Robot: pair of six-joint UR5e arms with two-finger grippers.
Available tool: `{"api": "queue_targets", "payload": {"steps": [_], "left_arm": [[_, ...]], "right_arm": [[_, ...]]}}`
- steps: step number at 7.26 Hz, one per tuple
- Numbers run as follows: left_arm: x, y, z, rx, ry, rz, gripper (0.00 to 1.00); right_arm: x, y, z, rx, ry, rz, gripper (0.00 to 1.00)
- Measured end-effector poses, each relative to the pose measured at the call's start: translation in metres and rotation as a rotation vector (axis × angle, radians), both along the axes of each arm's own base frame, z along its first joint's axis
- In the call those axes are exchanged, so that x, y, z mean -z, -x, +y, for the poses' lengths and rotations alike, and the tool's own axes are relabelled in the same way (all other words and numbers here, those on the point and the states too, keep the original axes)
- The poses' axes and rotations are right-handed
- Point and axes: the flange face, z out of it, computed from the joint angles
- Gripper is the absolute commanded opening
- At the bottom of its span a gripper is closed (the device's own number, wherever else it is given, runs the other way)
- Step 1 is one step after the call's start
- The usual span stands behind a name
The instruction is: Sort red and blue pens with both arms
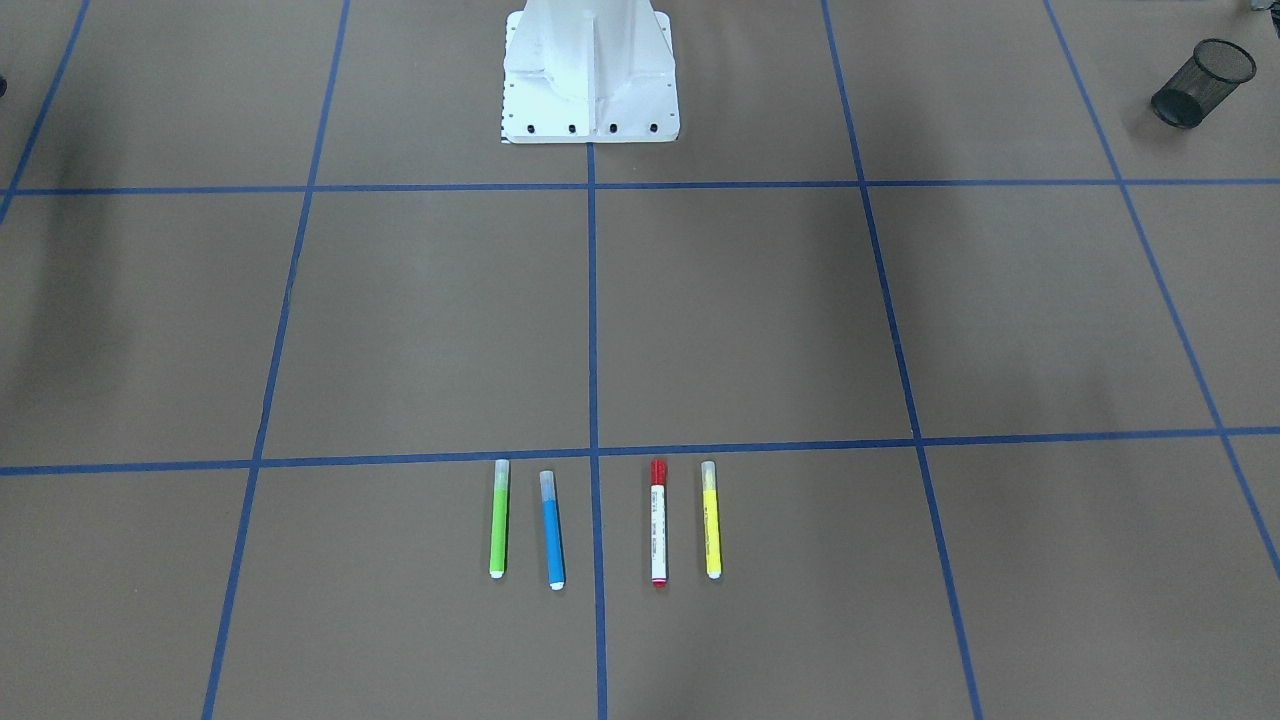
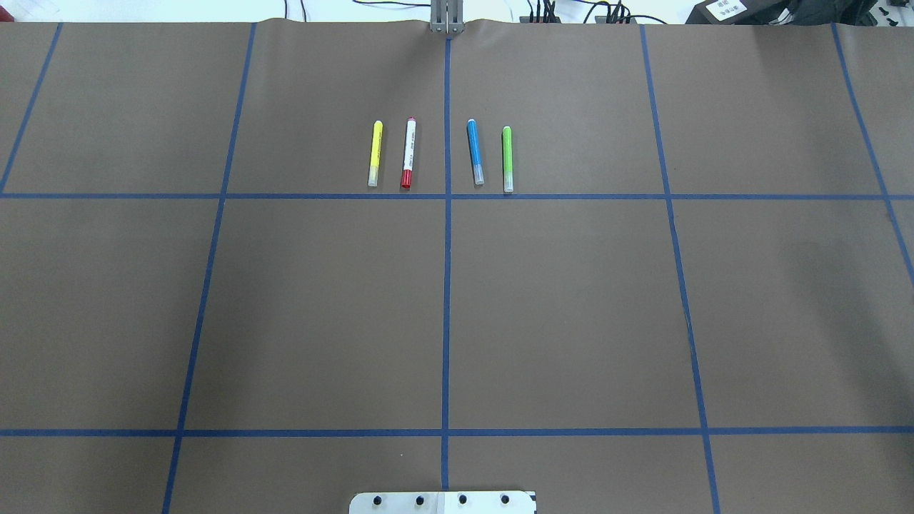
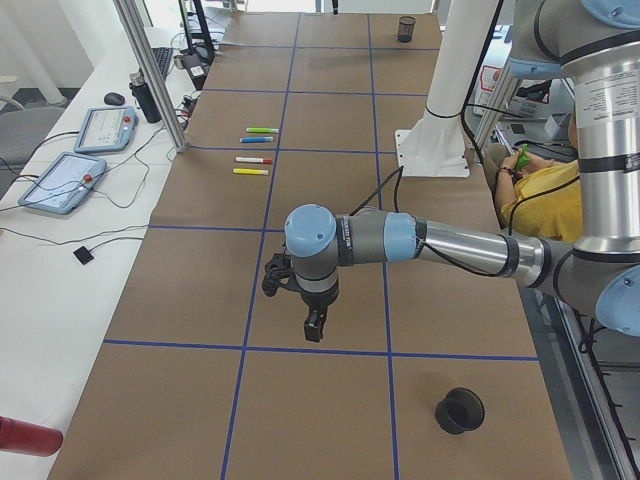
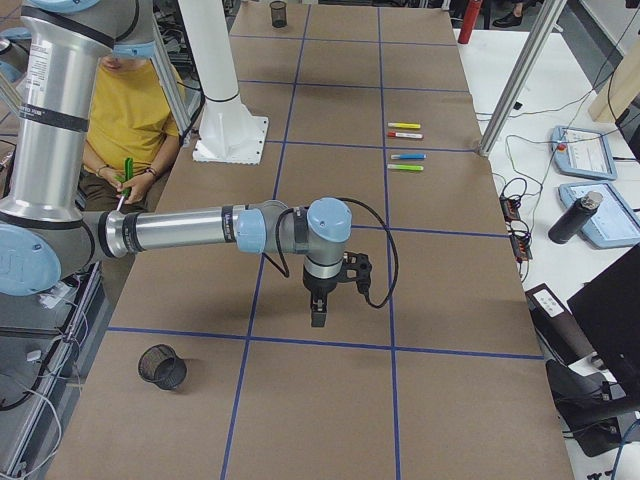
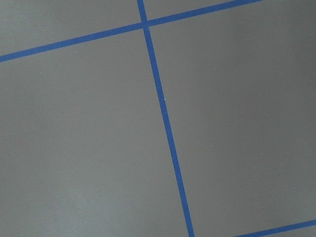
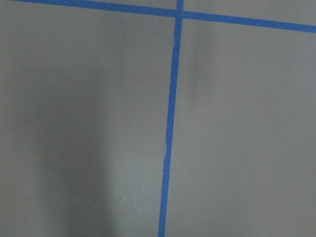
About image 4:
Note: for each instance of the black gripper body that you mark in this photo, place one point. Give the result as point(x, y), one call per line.
point(320, 288)

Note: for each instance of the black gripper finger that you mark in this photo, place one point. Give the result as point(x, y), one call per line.
point(322, 312)
point(315, 315)

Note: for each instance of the blue highlighter pen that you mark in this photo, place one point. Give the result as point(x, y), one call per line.
point(408, 157)

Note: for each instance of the red white marker pen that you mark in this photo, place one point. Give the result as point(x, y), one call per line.
point(404, 135)

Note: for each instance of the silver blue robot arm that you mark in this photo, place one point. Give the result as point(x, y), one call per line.
point(44, 237)

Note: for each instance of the green highlighter pen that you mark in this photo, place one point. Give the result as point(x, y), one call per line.
point(405, 167)

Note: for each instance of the near black mesh pen cup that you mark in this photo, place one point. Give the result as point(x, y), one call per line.
point(161, 366)

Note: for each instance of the black mesh pen cup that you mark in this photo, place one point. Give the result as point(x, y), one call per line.
point(278, 12)
point(161, 366)

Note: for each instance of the yellow highlighter pen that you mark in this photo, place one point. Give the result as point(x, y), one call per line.
point(404, 125)

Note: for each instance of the black orange usb hub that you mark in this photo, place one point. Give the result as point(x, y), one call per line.
point(518, 230)

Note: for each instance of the person in yellow shirt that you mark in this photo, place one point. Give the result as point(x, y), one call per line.
point(130, 117)

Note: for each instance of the black water bottle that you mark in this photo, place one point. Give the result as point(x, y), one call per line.
point(575, 217)

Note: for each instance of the far black mesh pen cup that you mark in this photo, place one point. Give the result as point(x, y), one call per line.
point(278, 12)

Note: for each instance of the black monitor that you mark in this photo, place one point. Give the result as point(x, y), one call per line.
point(607, 311)

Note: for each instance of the far blue teach pendant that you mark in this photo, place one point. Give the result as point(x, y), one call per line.
point(582, 153)

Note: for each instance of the blue teach pendant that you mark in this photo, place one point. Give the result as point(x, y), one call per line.
point(614, 224)
point(582, 153)

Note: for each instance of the near blue teach pendant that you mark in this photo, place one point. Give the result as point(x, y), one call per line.
point(614, 224)

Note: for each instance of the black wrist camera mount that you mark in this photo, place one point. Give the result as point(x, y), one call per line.
point(357, 269)

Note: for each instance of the white pedestal column base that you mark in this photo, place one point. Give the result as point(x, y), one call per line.
point(228, 132)

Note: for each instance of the aluminium frame post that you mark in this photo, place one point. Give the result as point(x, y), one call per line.
point(532, 48)

